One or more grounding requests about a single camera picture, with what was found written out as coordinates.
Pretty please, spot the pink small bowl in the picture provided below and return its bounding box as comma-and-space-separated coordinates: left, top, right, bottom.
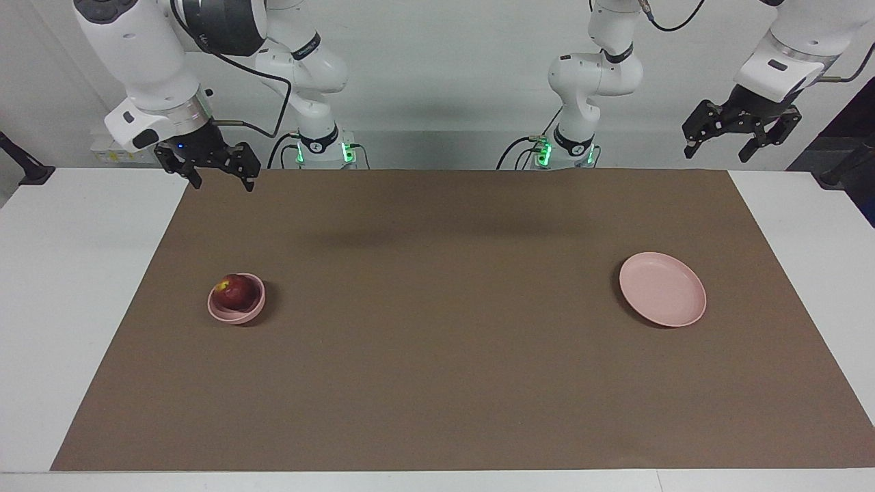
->
207, 273, 267, 325

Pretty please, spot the white wall power strip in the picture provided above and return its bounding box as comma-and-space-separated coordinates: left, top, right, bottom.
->
91, 135, 159, 165

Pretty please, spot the pink round plate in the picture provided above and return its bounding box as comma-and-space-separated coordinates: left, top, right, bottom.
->
619, 252, 708, 328

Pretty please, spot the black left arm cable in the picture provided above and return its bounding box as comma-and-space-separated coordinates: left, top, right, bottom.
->
639, 0, 706, 33

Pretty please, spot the dark red apple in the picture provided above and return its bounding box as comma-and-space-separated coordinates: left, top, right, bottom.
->
213, 274, 256, 310

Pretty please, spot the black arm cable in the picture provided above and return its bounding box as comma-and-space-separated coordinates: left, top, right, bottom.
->
170, 0, 295, 169
639, 0, 706, 33

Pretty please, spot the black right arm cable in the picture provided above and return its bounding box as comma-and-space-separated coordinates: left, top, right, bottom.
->
170, 0, 295, 169

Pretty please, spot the black clamp stand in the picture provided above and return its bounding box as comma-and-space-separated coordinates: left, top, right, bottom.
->
812, 133, 875, 190
0, 130, 56, 186

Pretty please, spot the brown table mat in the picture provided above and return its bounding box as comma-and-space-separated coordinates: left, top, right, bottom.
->
50, 169, 875, 472

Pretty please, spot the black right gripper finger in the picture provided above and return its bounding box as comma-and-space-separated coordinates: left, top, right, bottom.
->
224, 142, 262, 193
154, 143, 204, 190

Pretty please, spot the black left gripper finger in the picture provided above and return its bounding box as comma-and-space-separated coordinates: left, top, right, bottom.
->
737, 107, 803, 163
682, 99, 729, 160

